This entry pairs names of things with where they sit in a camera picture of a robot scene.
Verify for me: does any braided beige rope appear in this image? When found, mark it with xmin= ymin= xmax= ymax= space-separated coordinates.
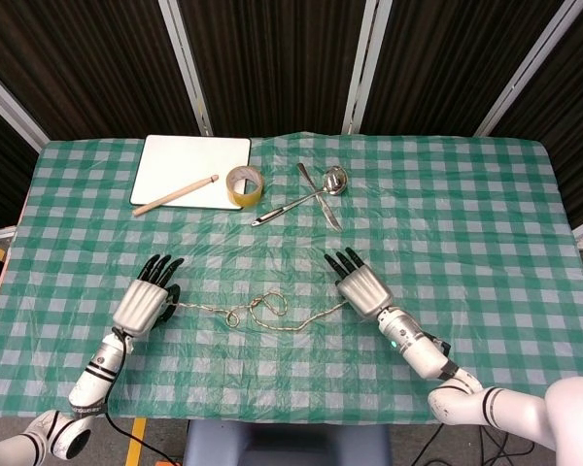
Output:
xmin=172 ymin=290 xmax=351 ymax=334

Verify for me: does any grey blue robot torso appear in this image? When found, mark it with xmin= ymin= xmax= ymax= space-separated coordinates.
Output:
xmin=182 ymin=419 xmax=393 ymax=466

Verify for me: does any black floor cable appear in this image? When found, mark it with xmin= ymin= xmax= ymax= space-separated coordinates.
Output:
xmin=412 ymin=424 xmax=535 ymax=466

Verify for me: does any white rectangular board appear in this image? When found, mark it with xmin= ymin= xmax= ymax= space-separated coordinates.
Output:
xmin=128 ymin=134 xmax=253 ymax=212

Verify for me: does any green white checkered tablecloth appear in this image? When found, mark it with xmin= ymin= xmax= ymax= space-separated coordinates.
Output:
xmin=0 ymin=130 xmax=583 ymax=419

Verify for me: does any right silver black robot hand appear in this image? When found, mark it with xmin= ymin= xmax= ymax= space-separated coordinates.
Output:
xmin=323 ymin=247 xmax=394 ymax=321

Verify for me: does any yellow packing tape roll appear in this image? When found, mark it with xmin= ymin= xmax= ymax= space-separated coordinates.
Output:
xmin=224 ymin=165 xmax=266 ymax=207

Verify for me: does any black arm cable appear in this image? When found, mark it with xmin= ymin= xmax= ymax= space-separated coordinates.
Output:
xmin=104 ymin=327 xmax=181 ymax=466

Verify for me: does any steel ladle with black handle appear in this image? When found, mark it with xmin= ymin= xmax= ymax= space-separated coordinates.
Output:
xmin=251 ymin=164 xmax=348 ymax=228

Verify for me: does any steel table knife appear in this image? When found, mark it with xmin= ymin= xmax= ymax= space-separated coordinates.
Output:
xmin=297 ymin=162 xmax=343 ymax=232

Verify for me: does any wooden stick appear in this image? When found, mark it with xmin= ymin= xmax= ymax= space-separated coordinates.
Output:
xmin=131 ymin=174 xmax=220 ymax=217

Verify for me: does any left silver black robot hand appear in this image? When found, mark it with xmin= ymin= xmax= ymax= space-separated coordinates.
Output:
xmin=112 ymin=252 xmax=185 ymax=339

